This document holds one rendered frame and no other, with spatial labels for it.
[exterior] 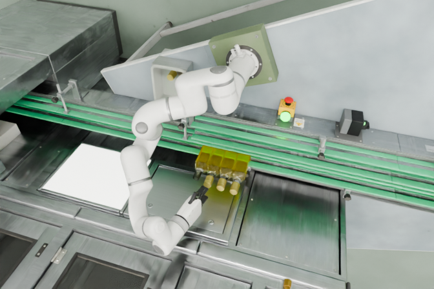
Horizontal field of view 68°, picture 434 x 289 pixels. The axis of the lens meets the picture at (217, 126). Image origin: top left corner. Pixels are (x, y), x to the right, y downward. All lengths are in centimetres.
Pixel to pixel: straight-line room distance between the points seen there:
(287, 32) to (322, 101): 36
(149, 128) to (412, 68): 101
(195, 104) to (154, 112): 14
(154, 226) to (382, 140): 100
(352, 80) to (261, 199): 66
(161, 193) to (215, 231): 31
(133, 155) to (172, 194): 43
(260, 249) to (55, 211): 89
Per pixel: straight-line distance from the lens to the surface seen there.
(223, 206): 148
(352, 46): 139
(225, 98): 110
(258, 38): 131
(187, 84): 108
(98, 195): 159
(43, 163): 188
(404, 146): 157
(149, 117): 112
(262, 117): 150
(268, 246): 144
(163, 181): 158
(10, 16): 257
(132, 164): 116
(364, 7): 133
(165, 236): 120
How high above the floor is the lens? 200
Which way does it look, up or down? 47 degrees down
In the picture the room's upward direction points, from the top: 156 degrees counter-clockwise
